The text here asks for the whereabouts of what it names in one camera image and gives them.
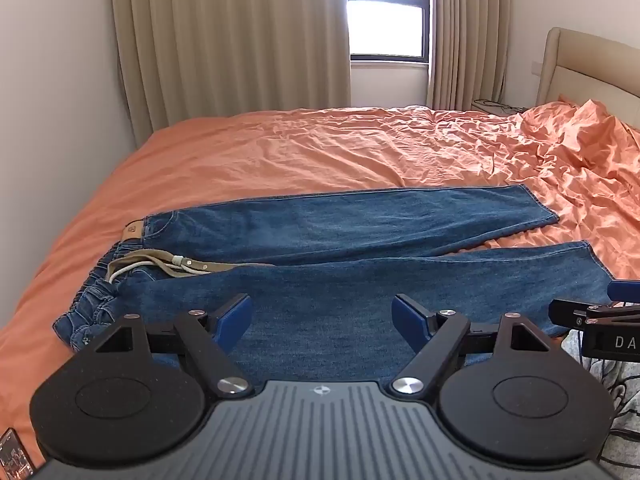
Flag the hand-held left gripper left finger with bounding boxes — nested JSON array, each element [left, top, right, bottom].
[[92, 294, 253, 399]]

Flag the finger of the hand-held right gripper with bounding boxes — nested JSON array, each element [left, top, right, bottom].
[[548, 299, 640, 331], [606, 280, 640, 305]]

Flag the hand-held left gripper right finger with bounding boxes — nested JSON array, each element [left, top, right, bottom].
[[391, 294, 553, 400]]

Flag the blue denim pants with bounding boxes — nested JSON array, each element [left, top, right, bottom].
[[52, 185, 616, 383]]

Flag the person's printed white clothing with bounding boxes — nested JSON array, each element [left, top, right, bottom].
[[560, 332, 640, 480]]

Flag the orange bed sheet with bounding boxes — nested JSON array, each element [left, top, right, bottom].
[[0, 101, 640, 466]]

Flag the white nightstand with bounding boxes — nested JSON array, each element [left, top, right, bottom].
[[471, 98, 528, 114]]

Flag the beige padded headboard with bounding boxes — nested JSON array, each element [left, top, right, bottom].
[[536, 26, 640, 111]]

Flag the smartphone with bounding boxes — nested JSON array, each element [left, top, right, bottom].
[[0, 427, 36, 480]]

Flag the wide beige curtain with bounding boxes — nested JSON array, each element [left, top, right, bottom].
[[109, 0, 352, 148]]

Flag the narrow beige curtain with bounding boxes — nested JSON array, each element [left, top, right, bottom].
[[427, 0, 513, 111]]

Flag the dark-framed window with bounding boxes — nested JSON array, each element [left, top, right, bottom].
[[345, 0, 431, 66]]

